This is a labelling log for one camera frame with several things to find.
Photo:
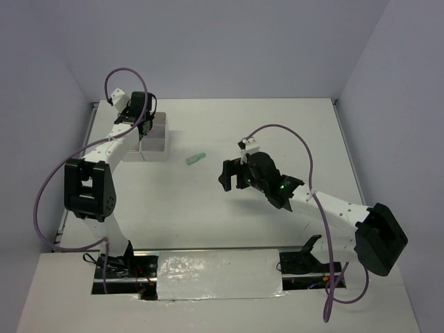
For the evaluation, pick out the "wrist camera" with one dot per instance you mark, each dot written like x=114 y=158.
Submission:
x=248 y=146
x=119 y=100

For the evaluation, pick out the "white divided container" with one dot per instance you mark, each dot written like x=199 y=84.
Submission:
x=155 y=146
x=134 y=154

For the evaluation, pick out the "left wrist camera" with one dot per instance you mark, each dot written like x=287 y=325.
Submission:
x=119 y=100

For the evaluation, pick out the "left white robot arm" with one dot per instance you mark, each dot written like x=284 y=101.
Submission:
x=89 y=191

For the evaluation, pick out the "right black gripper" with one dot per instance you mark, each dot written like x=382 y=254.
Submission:
x=230 y=168

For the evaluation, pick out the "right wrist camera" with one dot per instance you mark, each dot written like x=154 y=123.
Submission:
x=248 y=146

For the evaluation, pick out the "green correction tape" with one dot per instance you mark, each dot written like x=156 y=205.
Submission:
x=195 y=158

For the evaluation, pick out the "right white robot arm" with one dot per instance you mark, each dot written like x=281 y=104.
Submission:
x=371 y=236

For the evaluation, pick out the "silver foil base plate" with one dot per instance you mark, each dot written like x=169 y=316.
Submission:
x=218 y=275

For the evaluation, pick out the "left white divided container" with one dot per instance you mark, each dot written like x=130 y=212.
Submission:
x=134 y=154

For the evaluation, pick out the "right white divided container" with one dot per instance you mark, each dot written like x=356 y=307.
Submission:
x=155 y=146

